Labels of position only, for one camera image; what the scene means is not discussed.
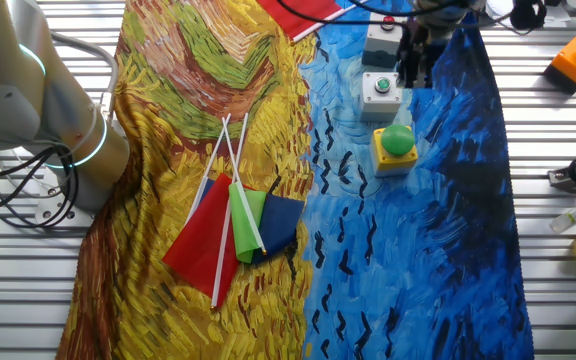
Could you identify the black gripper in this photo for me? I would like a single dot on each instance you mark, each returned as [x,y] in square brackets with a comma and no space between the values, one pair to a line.
[418,42]

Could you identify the white box green button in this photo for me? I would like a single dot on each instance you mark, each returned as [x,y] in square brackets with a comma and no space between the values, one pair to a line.
[380,97]

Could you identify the white box red button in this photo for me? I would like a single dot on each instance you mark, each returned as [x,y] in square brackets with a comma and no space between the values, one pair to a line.
[380,45]

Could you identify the yellow box green mushroom button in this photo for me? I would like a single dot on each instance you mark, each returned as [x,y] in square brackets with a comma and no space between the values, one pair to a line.
[397,142]

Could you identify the grey robot base conduit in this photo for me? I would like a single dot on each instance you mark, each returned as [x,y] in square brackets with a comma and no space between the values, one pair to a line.
[103,60]

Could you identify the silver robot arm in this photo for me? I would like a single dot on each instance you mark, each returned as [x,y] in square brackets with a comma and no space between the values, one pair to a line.
[23,95]

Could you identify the large red flag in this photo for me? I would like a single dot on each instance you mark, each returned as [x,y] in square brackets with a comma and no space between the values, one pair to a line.
[298,12]

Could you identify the white paper sheets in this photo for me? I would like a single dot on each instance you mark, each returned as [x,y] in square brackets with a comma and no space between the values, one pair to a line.
[555,15]

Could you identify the orange emergency stop box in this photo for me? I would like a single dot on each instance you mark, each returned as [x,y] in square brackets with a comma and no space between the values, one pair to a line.
[575,62]

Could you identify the painted blue yellow cloth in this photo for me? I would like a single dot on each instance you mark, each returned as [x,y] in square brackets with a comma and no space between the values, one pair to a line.
[418,250]

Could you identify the small dark blue flag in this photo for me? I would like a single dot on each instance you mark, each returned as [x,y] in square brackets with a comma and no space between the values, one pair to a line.
[280,225]

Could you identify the small green flag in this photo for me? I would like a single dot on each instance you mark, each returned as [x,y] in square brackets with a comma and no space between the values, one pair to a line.
[243,220]

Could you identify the small red flag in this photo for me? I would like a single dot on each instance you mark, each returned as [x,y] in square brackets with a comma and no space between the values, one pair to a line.
[203,245]

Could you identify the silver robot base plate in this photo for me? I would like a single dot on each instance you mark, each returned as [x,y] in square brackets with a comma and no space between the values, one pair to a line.
[53,212]

